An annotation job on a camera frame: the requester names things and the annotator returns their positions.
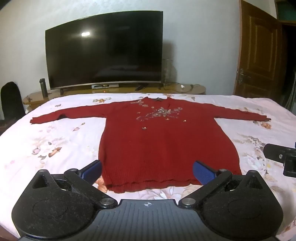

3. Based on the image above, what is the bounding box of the black chair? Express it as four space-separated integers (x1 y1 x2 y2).
0 82 26 121

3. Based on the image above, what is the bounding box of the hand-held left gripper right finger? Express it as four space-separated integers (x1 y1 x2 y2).
178 161 264 208

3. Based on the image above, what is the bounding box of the red knit sweater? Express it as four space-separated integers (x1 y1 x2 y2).
30 97 271 194

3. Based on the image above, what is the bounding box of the black bottle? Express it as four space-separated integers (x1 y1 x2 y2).
39 78 49 97

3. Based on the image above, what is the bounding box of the brown wooden door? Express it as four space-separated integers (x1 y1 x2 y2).
233 0 284 100

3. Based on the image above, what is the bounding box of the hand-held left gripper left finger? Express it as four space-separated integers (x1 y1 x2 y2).
32 159 119 209

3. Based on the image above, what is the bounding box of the black flat television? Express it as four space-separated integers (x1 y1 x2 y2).
45 10 164 95

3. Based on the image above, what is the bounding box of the wooden television stand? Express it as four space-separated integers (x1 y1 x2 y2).
22 82 207 111

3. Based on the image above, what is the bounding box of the metal door handle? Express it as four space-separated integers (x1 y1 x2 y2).
237 68 251 85

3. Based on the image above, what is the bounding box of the floral bedsheet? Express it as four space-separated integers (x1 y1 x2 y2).
0 93 296 241

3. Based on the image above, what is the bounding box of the silver set-top box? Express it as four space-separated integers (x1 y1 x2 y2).
92 84 120 90

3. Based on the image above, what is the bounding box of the black cable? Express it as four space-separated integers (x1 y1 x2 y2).
159 82 195 93

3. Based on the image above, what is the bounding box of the glass vase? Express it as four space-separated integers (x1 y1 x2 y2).
162 59 174 85

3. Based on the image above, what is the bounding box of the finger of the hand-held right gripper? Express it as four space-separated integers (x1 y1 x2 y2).
264 143 287 166

